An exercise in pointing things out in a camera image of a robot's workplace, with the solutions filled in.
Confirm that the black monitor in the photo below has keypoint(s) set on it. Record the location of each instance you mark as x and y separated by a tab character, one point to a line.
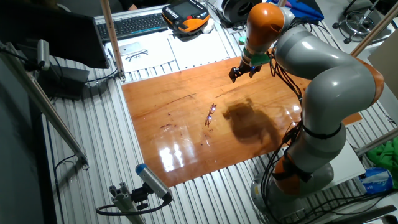
62	34

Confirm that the aluminium frame post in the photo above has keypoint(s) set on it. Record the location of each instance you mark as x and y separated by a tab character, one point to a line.
281	2
373	31

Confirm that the black-framed glasses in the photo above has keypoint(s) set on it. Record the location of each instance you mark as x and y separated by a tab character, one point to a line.
135	55

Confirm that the blue tissue packet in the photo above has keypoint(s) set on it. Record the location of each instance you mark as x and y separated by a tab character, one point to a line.
374	180

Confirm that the black keyboard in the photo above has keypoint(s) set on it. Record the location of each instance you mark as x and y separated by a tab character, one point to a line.
133	26

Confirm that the aluminium frame bar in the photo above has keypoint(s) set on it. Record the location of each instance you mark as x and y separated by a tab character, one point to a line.
46	105
376	142

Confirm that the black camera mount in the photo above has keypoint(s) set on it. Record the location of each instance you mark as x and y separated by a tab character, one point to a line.
140	196

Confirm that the tan frame post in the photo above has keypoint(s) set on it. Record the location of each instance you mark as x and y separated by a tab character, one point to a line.
112	37

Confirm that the white printed paper sheet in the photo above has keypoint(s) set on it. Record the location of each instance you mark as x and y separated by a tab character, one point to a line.
199	49
155	53

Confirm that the green gripper mount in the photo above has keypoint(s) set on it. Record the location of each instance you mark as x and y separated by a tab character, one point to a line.
259	59

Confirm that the person's hand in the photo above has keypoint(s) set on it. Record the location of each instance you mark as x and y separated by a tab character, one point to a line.
132	7

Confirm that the orange and black teach pendant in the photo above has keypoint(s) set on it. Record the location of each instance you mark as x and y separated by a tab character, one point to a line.
186	12

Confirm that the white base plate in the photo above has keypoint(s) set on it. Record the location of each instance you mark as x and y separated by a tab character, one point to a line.
348	165

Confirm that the blue cloth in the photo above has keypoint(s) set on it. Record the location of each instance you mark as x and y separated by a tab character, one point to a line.
304	11

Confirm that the silver camera with blue end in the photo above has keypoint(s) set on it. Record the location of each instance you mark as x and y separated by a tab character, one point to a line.
152	180

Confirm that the glossy wooden board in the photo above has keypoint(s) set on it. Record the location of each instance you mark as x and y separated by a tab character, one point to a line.
174	124

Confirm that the silver smartphone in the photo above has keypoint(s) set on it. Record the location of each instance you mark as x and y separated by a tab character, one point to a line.
130	48

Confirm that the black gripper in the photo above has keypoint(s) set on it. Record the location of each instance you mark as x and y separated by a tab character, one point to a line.
247	68

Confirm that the forearm in dark sleeve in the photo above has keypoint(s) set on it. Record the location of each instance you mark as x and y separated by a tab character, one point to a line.
125	3

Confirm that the black filament spool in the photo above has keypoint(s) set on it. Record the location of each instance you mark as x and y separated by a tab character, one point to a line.
236	11

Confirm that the black computer box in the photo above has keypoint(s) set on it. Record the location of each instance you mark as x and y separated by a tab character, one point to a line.
65	81

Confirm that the aluminium profile stand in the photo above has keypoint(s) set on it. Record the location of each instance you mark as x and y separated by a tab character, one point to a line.
124	202

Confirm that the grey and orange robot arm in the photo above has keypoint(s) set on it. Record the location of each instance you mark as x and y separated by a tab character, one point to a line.
335	84

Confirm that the small teal object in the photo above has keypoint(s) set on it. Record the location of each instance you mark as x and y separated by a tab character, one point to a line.
242	40

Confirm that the red-framed glasses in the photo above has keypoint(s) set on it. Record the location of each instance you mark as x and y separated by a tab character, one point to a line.
212	108

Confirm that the chrome stool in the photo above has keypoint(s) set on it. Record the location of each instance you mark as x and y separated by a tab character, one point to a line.
359	24

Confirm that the cardboard panel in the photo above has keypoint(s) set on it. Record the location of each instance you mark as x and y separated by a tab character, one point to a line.
385	62

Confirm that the green cloth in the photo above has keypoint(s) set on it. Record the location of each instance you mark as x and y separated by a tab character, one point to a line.
385	155

